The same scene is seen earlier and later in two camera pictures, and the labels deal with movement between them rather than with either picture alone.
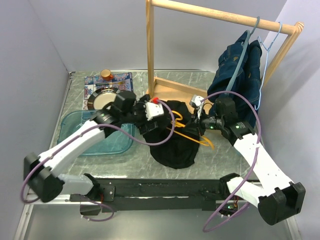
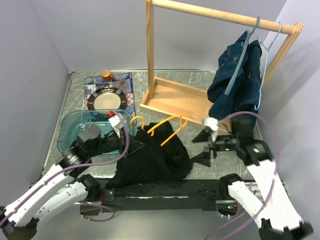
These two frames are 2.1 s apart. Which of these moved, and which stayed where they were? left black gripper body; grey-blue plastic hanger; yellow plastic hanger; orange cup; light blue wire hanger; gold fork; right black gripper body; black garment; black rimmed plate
Moved: black garment; right black gripper body; yellow plastic hanger; left black gripper body
Stayed: grey-blue plastic hanger; light blue wire hanger; orange cup; gold fork; black rimmed plate
